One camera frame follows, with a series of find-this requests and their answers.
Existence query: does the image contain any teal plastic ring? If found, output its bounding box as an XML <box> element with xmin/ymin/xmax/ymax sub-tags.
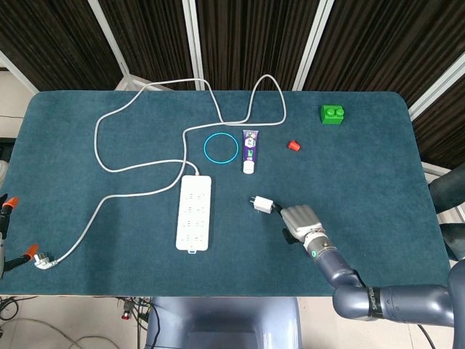
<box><xmin>203</xmin><ymin>132</ymin><xmax>240</xmax><ymax>165</ymax></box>

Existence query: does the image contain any black clamp orange tip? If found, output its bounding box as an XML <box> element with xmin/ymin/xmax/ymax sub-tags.
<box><xmin>0</xmin><ymin>243</ymin><xmax>40</xmax><ymax>277</ymax></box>
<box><xmin>0</xmin><ymin>194</ymin><xmax>20</xmax><ymax>233</ymax></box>

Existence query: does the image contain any grey power strip cable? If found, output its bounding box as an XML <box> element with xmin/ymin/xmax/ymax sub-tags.
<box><xmin>33</xmin><ymin>74</ymin><xmax>288</xmax><ymax>270</ymax></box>

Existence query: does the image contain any dark slatted partition panel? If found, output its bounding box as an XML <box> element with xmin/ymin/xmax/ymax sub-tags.
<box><xmin>412</xmin><ymin>72</ymin><xmax>465</xmax><ymax>170</ymax></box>
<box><xmin>0</xmin><ymin>0</ymin><xmax>123</xmax><ymax>92</ymax></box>
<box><xmin>97</xmin><ymin>0</ymin><xmax>197</xmax><ymax>91</ymax></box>
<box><xmin>303</xmin><ymin>0</ymin><xmax>465</xmax><ymax>108</ymax></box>
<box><xmin>195</xmin><ymin>0</ymin><xmax>323</xmax><ymax>92</ymax></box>

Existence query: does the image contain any teal fabric table mat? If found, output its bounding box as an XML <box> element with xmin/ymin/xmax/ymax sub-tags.
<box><xmin>0</xmin><ymin>89</ymin><xmax>454</xmax><ymax>297</ymax></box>

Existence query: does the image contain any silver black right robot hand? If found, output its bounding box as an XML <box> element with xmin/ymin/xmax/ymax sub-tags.
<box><xmin>272</xmin><ymin>204</ymin><xmax>325</xmax><ymax>244</ymax></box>

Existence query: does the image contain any dark clad person leg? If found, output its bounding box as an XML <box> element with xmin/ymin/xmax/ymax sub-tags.
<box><xmin>428</xmin><ymin>167</ymin><xmax>465</xmax><ymax>215</ymax></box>
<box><xmin>440</xmin><ymin>222</ymin><xmax>465</xmax><ymax>261</ymax></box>

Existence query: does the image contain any green building block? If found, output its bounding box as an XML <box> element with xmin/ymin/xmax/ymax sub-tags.
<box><xmin>319</xmin><ymin>104</ymin><xmax>347</xmax><ymax>127</ymax></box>

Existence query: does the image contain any white plug adapter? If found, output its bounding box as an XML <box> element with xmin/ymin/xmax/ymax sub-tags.
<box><xmin>248</xmin><ymin>195</ymin><xmax>275</xmax><ymax>215</ymax></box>

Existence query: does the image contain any blue-grey robot torso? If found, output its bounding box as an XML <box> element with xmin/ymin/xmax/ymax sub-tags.
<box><xmin>145</xmin><ymin>296</ymin><xmax>302</xmax><ymax>349</ymax></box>

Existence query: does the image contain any white partition post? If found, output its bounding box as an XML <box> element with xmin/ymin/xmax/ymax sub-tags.
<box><xmin>292</xmin><ymin>0</ymin><xmax>335</xmax><ymax>92</ymax></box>
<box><xmin>86</xmin><ymin>0</ymin><xmax>148</xmax><ymax>92</ymax></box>
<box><xmin>408</xmin><ymin>52</ymin><xmax>465</xmax><ymax>121</ymax></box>
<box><xmin>182</xmin><ymin>0</ymin><xmax>205</xmax><ymax>91</ymax></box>
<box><xmin>0</xmin><ymin>49</ymin><xmax>39</xmax><ymax>92</ymax></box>

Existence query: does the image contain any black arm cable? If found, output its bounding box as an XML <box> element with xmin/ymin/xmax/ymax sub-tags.
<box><xmin>416</xmin><ymin>324</ymin><xmax>433</xmax><ymax>349</ymax></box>

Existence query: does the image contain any purple toothpaste tube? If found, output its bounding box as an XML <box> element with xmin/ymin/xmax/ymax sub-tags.
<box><xmin>242</xmin><ymin>129</ymin><xmax>261</xmax><ymax>175</ymax></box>

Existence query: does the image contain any white power strip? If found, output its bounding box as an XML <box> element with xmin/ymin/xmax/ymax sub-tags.
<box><xmin>175</xmin><ymin>174</ymin><xmax>213</xmax><ymax>254</ymax></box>

